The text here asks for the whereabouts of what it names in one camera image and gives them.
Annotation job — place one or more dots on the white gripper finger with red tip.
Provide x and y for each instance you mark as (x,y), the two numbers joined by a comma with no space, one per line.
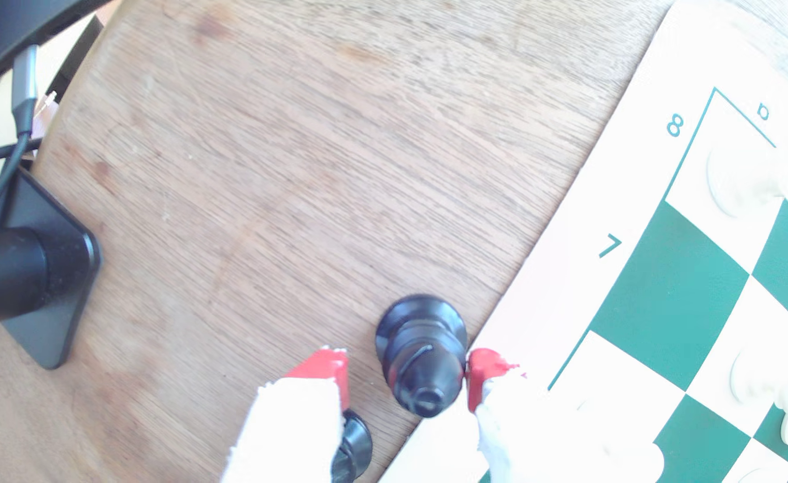
(541,436)
(300,429)

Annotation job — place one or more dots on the green and white chess mat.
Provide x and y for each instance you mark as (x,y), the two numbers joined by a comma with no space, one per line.
(675,288)

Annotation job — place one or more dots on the black chess knight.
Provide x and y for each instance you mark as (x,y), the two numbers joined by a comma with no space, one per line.
(357,446)

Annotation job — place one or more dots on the black LG monitor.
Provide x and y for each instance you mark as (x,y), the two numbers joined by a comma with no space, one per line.
(4,27)

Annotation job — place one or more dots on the black monitor stand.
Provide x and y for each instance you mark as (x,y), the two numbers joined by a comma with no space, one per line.
(38,282)

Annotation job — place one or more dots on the black chess bishop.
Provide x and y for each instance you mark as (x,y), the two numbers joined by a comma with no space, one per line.
(424,355)

